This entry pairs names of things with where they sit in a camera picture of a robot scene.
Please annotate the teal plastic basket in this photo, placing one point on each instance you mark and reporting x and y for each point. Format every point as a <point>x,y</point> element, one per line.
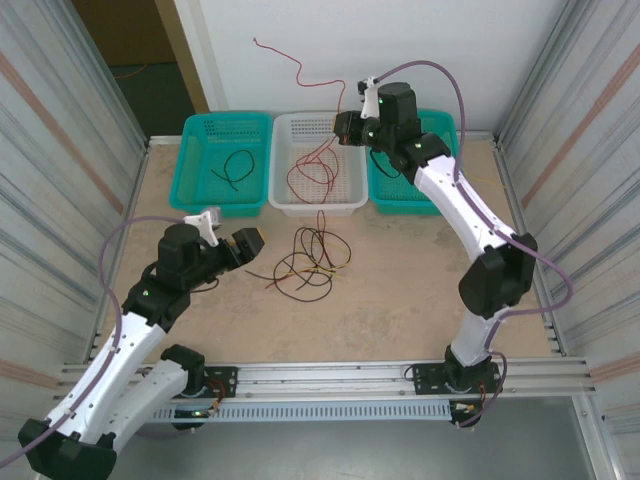
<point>200,150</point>
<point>445,122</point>

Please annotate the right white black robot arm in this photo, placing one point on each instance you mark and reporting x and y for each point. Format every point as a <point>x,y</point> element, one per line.
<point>450,200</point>

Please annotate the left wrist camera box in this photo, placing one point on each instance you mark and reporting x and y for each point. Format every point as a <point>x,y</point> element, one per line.
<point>202,220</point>

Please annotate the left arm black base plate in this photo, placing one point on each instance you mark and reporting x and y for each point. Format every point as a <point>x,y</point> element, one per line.
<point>222,377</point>

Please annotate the aluminium mounting rail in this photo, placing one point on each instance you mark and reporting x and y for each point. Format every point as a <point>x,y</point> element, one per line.
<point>325,377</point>

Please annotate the white plastic basket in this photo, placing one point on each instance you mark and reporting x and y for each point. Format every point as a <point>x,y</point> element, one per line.
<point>350,170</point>

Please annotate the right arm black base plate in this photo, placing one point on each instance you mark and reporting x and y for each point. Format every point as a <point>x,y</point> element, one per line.
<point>425,375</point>

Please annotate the brown wooden door frame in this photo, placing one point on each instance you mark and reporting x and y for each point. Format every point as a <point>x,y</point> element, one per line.
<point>181,50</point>

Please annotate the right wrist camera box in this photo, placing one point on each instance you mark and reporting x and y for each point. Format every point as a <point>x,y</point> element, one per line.
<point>370,100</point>

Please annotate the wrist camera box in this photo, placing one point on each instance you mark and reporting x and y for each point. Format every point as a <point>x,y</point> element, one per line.
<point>370,100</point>
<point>202,220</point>

